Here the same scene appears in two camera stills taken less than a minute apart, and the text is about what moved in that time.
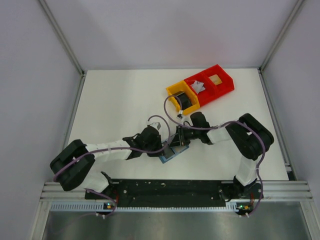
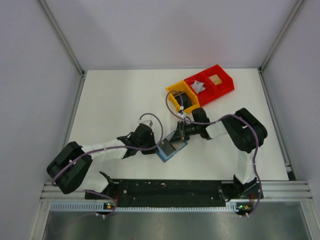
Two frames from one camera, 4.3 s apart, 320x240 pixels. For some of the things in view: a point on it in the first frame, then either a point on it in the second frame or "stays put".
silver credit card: (198, 86) stays put
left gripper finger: (162, 153) to (154, 151)
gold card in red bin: (215, 79) stays put
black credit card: (185, 102) stays put
